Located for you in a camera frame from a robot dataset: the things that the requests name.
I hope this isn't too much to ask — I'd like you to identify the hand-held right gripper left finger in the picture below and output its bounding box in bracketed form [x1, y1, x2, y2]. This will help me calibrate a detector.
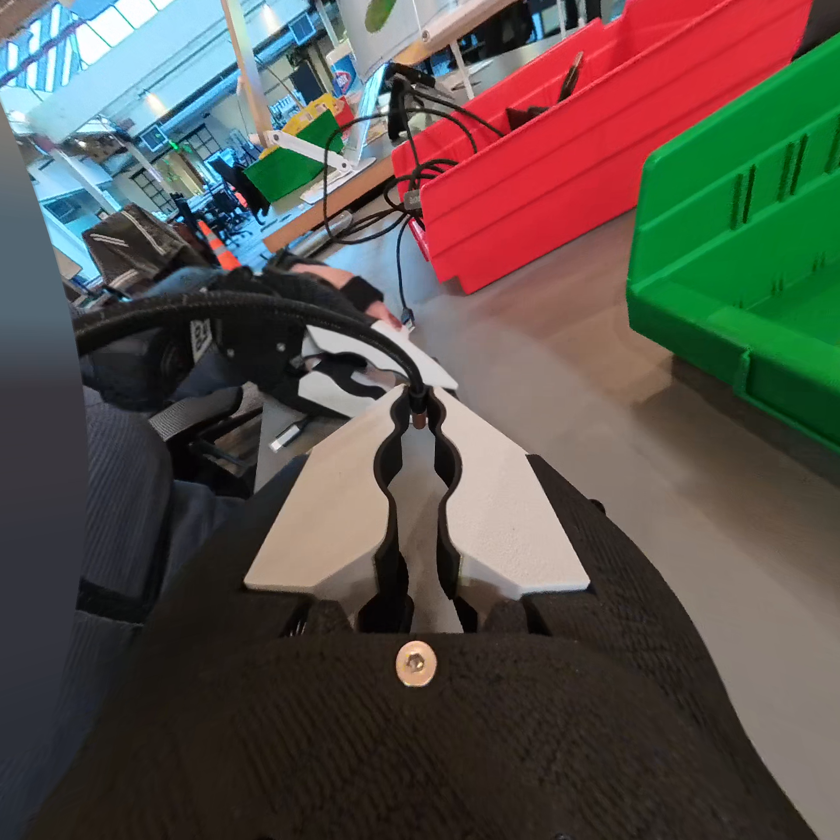
[244, 385, 414, 632]

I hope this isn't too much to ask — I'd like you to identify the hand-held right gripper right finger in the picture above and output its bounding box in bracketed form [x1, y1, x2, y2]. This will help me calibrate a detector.
[423, 386, 592, 632]

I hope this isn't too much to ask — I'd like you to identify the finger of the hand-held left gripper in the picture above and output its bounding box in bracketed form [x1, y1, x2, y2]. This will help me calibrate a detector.
[297, 357, 398, 419]
[305, 320, 460, 391]

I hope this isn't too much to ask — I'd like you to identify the black braided usb-c cable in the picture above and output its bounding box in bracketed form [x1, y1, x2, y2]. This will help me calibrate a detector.
[73, 292, 435, 434]

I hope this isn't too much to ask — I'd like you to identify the person's left forearm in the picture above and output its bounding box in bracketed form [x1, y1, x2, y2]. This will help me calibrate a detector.
[147, 266, 277, 309]

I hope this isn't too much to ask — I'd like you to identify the person's left hand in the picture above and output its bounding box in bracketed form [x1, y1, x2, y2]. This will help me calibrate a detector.
[262, 258, 406, 330]

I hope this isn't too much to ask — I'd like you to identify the orange traffic cone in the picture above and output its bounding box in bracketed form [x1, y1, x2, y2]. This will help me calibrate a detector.
[197, 220, 240, 270]

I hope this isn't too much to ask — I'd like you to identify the wooden table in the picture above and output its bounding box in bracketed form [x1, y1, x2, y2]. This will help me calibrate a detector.
[262, 154, 395, 253]

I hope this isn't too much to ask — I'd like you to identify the grey black backpack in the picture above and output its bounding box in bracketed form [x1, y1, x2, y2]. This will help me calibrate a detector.
[82, 203, 211, 296]

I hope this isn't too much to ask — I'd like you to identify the small green plastic bin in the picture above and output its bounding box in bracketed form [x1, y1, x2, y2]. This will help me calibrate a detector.
[243, 108, 358, 204]

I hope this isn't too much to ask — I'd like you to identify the large red plastic bin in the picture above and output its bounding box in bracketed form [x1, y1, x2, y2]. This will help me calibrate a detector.
[392, 0, 815, 295]

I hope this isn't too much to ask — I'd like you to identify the yellow plastic bin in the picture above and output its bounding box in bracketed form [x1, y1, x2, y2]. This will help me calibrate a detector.
[282, 94, 339, 135]

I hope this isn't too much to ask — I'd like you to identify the black device on stand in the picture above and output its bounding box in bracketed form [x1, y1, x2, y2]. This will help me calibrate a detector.
[386, 62, 435, 142]

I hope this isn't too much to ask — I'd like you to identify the white poster board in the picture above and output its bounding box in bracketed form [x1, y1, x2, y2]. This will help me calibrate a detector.
[336, 0, 429, 70]

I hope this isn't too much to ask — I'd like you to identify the large green plastic bin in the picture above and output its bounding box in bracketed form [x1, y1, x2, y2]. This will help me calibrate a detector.
[625, 33, 840, 455]

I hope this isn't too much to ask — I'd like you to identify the thin black cable with plug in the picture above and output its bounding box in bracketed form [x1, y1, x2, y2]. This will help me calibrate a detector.
[384, 157, 460, 329]

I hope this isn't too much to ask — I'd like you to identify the looping black cable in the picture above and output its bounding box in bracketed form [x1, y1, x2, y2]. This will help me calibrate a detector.
[320, 108, 395, 224]

